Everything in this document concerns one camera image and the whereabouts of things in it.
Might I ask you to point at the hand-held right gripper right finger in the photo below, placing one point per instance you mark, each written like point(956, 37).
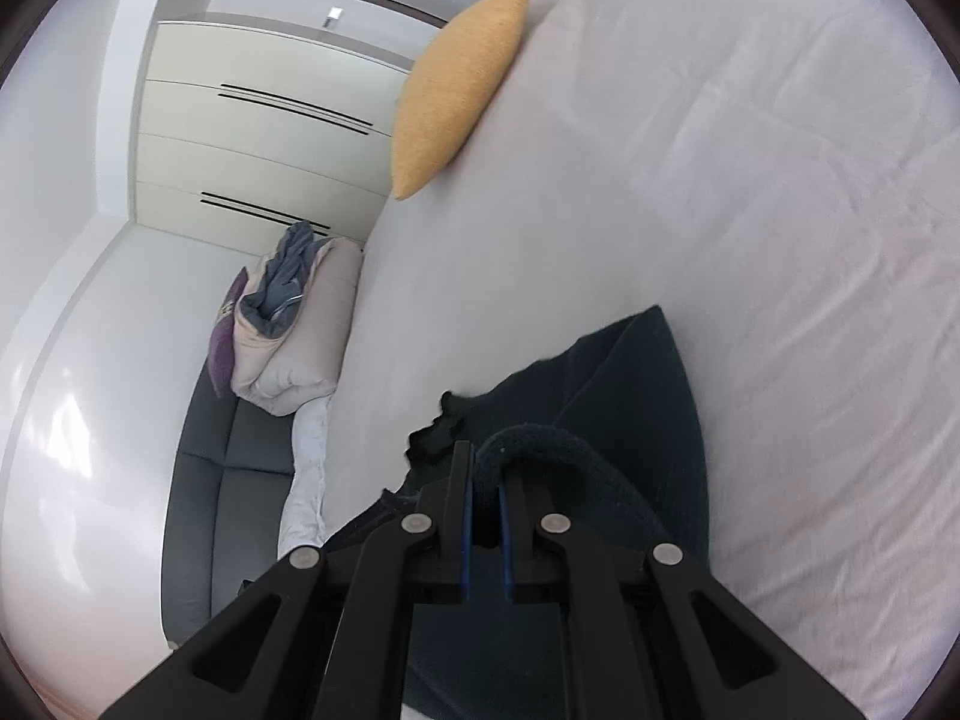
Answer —
point(506, 540)

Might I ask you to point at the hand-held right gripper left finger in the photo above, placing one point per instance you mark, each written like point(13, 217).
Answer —
point(467, 540)

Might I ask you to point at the dark green sweater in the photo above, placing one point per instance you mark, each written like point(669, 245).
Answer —
point(630, 405)

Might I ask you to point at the white quilt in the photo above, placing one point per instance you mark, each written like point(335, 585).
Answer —
point(307, 465)

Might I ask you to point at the dark grey padded headboard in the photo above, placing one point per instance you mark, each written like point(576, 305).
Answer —
point(225, 502)

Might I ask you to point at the folded beige duvet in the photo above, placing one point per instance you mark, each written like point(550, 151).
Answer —
point(307, 345)

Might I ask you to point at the purple pillow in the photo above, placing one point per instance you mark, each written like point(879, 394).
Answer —
point(221, 349)

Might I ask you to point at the grey-blue crumpled cloth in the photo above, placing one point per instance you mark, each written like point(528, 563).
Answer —
point(289, 277)

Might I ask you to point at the bed with white sheet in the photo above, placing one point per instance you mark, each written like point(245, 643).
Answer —
point(712, 165)

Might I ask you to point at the yellow pillow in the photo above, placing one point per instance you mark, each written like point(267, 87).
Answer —
point(450, 90)

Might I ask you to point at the cream wardrobe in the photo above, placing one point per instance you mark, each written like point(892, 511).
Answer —
point(225, 157)

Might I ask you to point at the small wall sign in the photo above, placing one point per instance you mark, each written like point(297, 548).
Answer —
point(334, 15)

